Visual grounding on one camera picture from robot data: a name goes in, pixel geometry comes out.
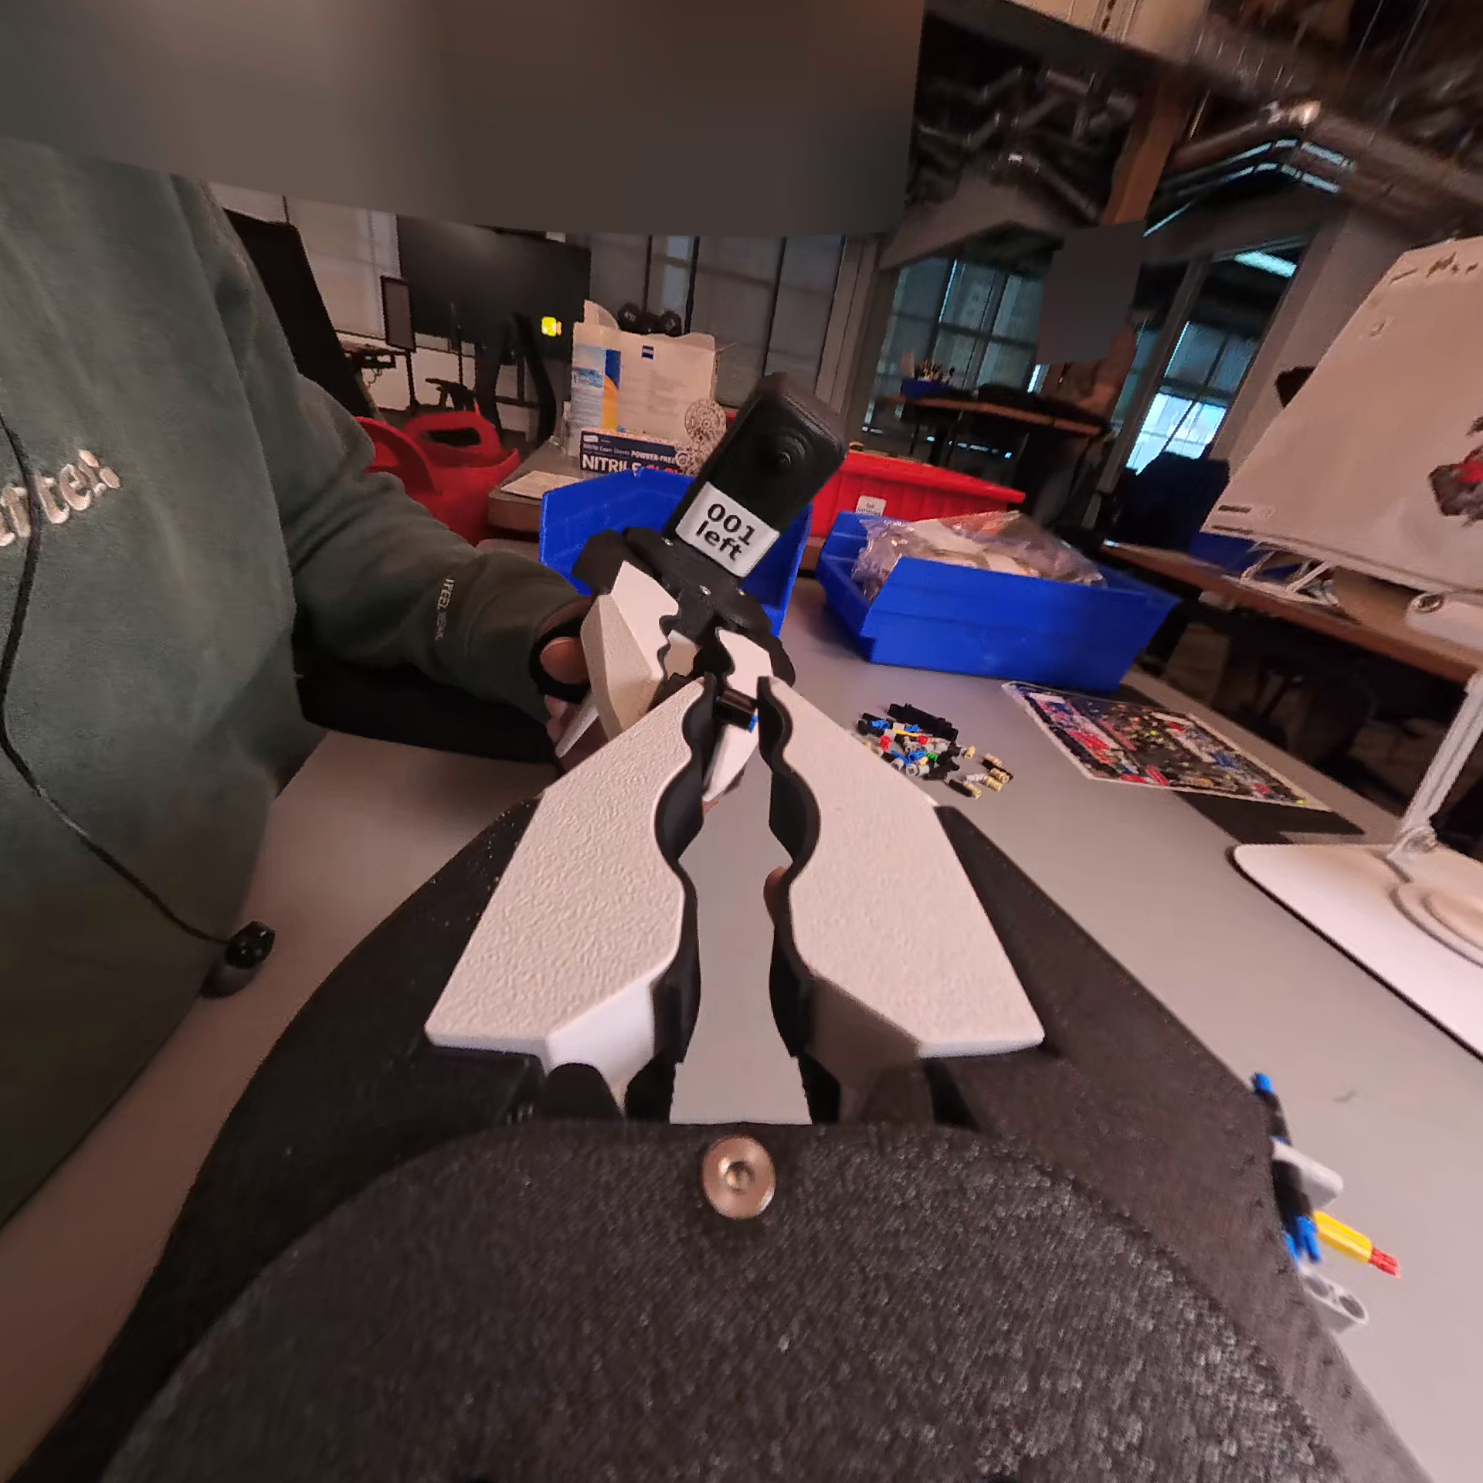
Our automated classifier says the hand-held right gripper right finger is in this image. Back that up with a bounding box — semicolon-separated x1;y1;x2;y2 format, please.
755;678;1047;1124

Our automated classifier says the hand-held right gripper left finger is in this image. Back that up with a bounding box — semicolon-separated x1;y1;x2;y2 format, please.
423;678;713;1123

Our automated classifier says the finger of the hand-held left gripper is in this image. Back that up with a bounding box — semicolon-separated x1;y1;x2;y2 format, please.
692;628;778;803
554;563;699;764

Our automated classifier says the lego chassis assembly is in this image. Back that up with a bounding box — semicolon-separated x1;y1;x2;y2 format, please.
1248;1071;1403;1335

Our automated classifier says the pile of loose lego pieces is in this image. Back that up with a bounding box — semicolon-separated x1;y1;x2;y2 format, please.
854;701;1018;803

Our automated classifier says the open lego instruction booklet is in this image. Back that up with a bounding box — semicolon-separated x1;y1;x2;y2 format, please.
1202;235;1483;595

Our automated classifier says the person's left hand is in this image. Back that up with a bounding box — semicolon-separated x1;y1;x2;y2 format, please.
535;628;600;757

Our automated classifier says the white cardboard box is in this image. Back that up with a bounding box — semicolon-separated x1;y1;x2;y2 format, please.
568;298;720;447

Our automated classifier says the blue glove box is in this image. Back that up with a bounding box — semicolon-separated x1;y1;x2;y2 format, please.
577;431;697;477

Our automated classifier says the blue plastic bin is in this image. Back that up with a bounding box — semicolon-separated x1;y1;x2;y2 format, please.
815;510;1183;697
538;469;812;637

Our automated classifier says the red plastic bin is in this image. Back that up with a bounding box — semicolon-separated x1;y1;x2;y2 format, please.
808;450;1027;542

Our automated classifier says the bundle of clear parts bags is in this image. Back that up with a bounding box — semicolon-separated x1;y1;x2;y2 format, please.
851;510;1107;604

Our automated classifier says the red plastic jug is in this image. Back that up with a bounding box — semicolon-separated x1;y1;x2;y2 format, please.
353;415;441;512
399;408;522;545

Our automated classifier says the colourful printed sticker sheet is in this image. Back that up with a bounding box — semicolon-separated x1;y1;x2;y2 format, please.
1001;681;1329;810

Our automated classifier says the black monitor screen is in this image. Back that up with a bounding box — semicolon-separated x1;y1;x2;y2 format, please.
393;213;593;349

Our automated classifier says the dark blue chair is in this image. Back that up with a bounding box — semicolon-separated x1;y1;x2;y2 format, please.
1114;452;1232;556

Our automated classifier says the person's green sweatshirt torso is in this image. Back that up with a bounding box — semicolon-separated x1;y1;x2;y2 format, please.
0;136;383;1230

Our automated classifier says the wooden table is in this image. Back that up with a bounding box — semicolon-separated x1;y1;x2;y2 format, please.
1100;538;1483;687

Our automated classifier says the black drawstring toggle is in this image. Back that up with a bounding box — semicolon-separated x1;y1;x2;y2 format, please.
203;920;277;997

